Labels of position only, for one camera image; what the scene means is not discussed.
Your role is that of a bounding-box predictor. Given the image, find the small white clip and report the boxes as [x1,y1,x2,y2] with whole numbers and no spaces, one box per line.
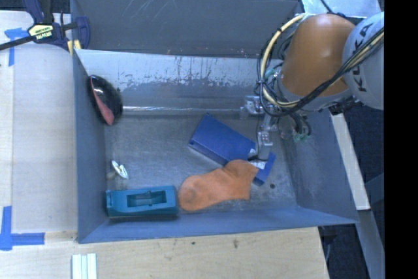
[110,159,129,180]

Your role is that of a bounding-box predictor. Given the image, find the teal plastic case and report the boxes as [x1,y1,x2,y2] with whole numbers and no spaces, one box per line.
[104,185,180,219]

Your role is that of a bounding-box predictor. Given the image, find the pale wood board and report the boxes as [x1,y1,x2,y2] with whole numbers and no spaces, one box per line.
[11,41,80,235]

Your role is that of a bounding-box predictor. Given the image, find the orange sock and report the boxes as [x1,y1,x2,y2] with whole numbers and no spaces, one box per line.
[177,159,260,212]

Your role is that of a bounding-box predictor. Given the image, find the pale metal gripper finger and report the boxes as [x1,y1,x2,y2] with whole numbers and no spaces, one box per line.
[257,131,274,158]

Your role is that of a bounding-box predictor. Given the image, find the grey metal bin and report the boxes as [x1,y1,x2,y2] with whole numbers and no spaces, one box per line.
[69,0,361,244]

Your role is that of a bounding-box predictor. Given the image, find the blue flat box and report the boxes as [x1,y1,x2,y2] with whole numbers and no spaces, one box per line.
[188,112,277,188]

